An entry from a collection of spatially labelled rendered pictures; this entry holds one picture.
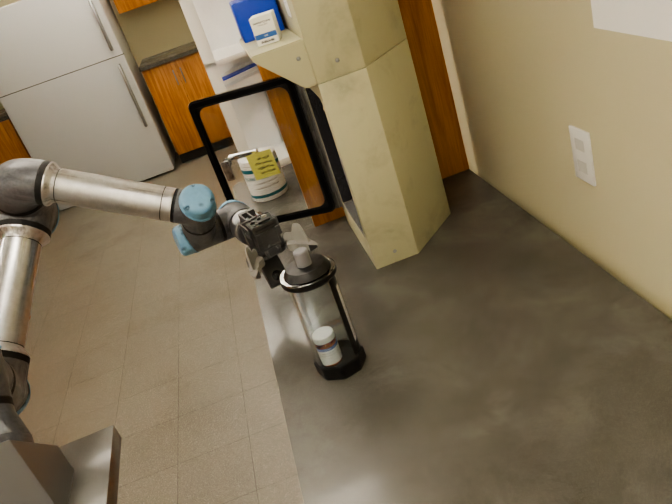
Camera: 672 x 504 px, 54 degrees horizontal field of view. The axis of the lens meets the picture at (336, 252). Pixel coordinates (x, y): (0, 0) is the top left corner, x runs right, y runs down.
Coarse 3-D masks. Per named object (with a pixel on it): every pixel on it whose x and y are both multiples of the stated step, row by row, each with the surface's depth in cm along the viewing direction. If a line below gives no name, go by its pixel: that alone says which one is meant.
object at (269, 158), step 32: (256, 96) 174; (288, 96) 173; (224, 128) 180; (256, 128) 179; (288, 128) 177; (224, 160) 185; (256, 160) 183; (288, 160) 182; (320, 160) 181; (256, 192) 188; (288, 192) 187; (320, 192) 185
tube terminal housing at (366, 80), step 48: (288, 0) 137; (336, 0) 135; (384, 0) 147; (336, 48) 139; (384, 48) 147; (336, 96) 143; (384, 96) 148; (336, 144) 148; (384, 144) 150; (432, 144) 167; (384, 192) 154; (432, 192) 167; (384, 240) 159
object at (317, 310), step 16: (320, 288) 120; (304, 304) 122; (320, 304) 121; (336, 304) 123; (304, 320) 124; (320, 320) 123; (336, 320) 124; (320, 336) 125; (336, 336) 125; (320, 352) 127; (336, 352) 126; (352, 352) 128
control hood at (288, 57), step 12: (288, 36) 145; (252, 48) 146; (264, 48) 141; (276, 48) 137; (288, 48) 137; (300, 48) 137; (252, 60) 137; (264, 60) 137; (276, 60) 137; (288, 60) 138; (300, 60) 138; (276, 72) 138; (288, 72) 139; (300, 72) 139; (312, 72) 140; (300, 84) 141; (312, 84) 141
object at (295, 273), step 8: (304, 248) 121; (296, 256) 120; (304, 256) 121; (312, 256) 124; (320, 256) 123; (296, 264) 124; (304, 264) 121; (312, 264) 122; (320, 264) 121; (328, 264) 122; (288, 272) 122; (296, 272) 121; (304, 272) 120; (312, 272) 119; (320, 272) 120; (288, 280) 121; (296, 280) 120; (304, 280) 119; (312, 280) 119
